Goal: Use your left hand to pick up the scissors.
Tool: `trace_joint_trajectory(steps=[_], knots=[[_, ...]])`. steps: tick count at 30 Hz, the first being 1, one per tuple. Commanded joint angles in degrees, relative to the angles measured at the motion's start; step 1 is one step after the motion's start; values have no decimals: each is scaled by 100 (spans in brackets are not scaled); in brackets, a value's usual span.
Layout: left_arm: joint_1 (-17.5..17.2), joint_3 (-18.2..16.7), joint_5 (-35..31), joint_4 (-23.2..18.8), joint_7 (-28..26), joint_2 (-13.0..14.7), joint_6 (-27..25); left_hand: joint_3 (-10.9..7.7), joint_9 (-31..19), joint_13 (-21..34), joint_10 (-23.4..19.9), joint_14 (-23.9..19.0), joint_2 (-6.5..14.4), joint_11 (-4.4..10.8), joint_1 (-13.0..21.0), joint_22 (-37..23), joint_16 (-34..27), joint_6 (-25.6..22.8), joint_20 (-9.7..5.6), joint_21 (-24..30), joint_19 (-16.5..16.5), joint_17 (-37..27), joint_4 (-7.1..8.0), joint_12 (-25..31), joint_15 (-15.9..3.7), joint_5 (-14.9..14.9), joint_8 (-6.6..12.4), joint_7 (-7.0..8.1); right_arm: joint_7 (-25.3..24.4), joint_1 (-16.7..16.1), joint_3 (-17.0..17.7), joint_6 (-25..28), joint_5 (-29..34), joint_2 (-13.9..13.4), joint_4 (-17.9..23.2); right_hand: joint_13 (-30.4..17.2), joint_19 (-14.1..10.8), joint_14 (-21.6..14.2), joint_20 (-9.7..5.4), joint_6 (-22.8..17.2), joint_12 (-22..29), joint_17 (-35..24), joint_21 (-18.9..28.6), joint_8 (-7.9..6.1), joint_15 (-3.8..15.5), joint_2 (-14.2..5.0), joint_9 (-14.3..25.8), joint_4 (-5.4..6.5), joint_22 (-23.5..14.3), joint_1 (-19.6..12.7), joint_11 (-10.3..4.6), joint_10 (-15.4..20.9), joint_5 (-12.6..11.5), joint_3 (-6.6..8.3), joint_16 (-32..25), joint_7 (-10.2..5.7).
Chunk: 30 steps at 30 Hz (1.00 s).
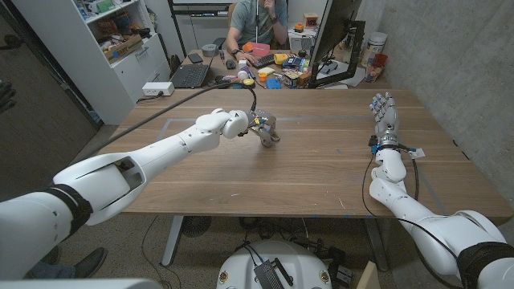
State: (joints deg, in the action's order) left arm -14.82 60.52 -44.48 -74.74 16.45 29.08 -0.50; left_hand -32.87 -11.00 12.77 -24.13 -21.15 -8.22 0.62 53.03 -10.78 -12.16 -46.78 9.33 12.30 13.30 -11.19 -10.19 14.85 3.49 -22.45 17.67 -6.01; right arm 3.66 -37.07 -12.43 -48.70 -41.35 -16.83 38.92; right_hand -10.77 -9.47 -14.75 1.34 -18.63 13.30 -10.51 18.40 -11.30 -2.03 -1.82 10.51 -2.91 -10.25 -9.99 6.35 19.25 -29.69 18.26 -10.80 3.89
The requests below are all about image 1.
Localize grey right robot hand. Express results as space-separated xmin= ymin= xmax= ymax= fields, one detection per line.
xmin=369 ymin=92 xmax=401 ymax=149

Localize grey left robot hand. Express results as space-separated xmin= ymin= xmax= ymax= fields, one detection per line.
xmin=245 ymin=108 xmax=281 ymax=149

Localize yellow grey handled scissors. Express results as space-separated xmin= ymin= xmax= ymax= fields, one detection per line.
xmin=251 ymin=116 xmax=281 ymax=149

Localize black keyboard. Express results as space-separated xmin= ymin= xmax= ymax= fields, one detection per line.
xmin=251 ymin=54 xmax=276 ymax=69

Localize red plastic cup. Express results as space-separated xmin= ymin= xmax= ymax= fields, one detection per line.
xmin=365 ymin=53 xmax=389 ymax=83

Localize pink plastic box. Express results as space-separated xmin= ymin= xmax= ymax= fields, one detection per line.
xmin=251 ymin=42 xmax=271 ymax=58

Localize white canister jar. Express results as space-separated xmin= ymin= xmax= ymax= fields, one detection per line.
xmin=360 ymin=31 xmax=389 ymax=68

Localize black monitor stand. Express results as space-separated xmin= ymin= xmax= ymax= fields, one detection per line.
xmin=308 ymin=19 xmax=366 ymax=89

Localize black laptop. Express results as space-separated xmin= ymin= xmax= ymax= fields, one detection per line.
xmin=169 ymin=46 xmax=220 ymax=89

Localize white storage box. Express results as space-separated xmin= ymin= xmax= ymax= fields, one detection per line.
xmin=288 ymin=30 xmax=318 ymax=52

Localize person in green t-shirt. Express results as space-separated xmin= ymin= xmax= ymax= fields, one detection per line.
xmin=224 ymin=0 xmax=289 ymax=65

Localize black computer monitor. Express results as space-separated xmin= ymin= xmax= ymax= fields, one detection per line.
xmin=308 ymin=0 xmax=365 ymax=66

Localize white power box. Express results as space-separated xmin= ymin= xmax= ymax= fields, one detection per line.
xmin=141 ymin=81 xmax=176 ymax=97

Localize grey table leg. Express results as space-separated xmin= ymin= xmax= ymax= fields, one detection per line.
xmin=363 ymin=218 xmax=390 ymax=272
xmin=161 ymin=215 xmax=185 ymax=267

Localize black round floor fan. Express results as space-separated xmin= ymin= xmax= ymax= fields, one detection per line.
xmin=181 ymin=215 xmax=213 ymax=238

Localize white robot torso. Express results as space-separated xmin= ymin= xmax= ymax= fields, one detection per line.
xmin=216 ymin=239 xmax=333 ymax=289

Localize black device on torso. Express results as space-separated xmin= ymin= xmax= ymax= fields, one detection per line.
xmin=253 ymin=258 xmax=294 ymax=289

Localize light wooden block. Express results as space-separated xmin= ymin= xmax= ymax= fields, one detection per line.
xmin=355 ymin=260 xmax=382 ymax=289

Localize cardboard box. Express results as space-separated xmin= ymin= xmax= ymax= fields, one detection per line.
xmin=103 ymin=34 xmax=145 ymax=64

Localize white shelf cabinet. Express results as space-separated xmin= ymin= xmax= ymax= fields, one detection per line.
xmin=11 ymin=0 xmax=172 ymax=125

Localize person in blue jeans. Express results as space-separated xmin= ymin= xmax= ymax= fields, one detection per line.
xmin=23 ymin=245 xmax=108 ymax=280

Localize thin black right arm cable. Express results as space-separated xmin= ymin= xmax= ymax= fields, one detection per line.
xmin=360 ymin=154 xmax=461 ymax=262

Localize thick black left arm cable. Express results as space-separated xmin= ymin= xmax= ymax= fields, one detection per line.
xmin=86 ymin=82 xmax=258 ymax=160

